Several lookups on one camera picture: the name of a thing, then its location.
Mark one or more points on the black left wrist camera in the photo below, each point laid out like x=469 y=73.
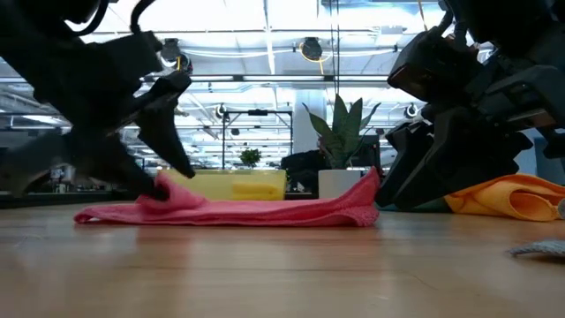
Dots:
x=132 y=57

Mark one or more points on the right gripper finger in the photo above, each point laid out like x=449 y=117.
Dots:
x=468 y=159
x=408 y=150

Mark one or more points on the black chair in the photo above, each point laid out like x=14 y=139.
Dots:
x=302 y=170

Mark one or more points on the orange microfiber towel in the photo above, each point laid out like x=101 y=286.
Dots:
x=507 y=199

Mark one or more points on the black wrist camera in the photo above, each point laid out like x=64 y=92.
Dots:
x=432 y=66
x=132 y=57

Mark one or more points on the pink microfiber towel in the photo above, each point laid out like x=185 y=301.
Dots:
x=265 y=216

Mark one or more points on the small green plant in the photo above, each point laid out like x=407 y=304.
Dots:
x=250 y=157

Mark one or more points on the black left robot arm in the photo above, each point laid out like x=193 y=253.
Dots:
x=44 y=11

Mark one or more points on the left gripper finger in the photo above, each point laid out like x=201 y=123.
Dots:
x=115 y=159
x=161 y=119

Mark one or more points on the yellow microfiber towel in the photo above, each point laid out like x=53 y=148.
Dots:
x=256 y=191

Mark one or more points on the snake plant in white pot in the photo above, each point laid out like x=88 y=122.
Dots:
x=342 y=132

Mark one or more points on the black monitor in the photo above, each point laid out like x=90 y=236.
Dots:
x=371 y=152

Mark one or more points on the black frame stand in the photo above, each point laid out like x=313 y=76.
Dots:
x=258 y=112

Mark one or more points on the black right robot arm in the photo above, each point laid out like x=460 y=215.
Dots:
x=507 y=22

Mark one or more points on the grey microfiber towel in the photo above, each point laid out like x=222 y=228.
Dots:
x=543 y=248

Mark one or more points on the yellow plastic bin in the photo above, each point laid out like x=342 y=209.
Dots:
x=207 y=185

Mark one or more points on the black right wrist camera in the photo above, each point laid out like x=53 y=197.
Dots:
x=432 y=66

